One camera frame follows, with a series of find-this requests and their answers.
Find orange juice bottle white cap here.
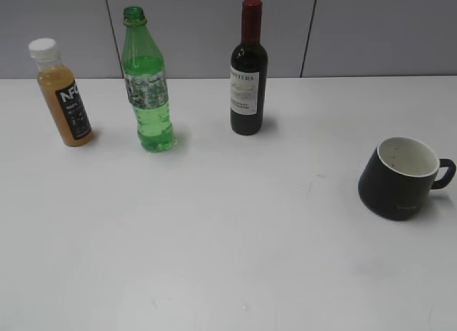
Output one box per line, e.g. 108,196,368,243
29,38,94,147

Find black mug white interior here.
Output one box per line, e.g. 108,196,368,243
358,136,456,221

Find red wine bottle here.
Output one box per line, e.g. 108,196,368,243
230,0,268,136

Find green sprite bottle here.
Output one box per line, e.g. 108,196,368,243
121,6,175,153

